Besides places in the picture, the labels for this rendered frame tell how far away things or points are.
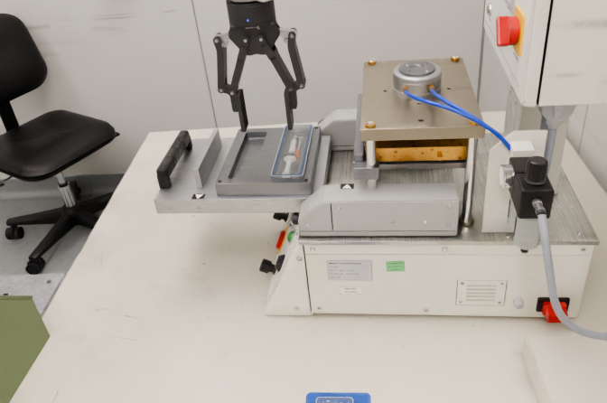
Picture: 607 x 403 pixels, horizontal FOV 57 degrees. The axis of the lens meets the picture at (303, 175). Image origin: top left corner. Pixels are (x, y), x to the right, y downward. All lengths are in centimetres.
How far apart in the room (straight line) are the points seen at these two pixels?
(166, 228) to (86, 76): 153
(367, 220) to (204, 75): 179
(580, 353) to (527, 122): 36
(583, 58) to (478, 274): 37
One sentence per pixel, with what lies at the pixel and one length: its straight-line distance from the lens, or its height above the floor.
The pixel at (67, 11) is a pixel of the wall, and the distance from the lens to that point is 268.
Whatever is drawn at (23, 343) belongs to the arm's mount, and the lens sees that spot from 111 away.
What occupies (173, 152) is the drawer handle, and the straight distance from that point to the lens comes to 107.
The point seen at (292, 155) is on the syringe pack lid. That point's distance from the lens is 100.
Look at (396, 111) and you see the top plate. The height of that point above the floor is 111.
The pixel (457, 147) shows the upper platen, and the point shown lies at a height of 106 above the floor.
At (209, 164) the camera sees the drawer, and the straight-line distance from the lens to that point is 105.
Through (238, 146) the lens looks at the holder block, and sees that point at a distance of 107.
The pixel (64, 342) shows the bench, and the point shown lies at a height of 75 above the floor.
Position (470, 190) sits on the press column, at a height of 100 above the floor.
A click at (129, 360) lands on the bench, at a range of 106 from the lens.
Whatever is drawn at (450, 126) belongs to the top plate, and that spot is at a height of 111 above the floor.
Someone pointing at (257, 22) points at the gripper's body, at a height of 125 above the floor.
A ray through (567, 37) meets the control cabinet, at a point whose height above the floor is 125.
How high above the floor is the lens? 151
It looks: 32 degrees down
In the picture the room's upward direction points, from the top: 6 degrees counter-clockwise
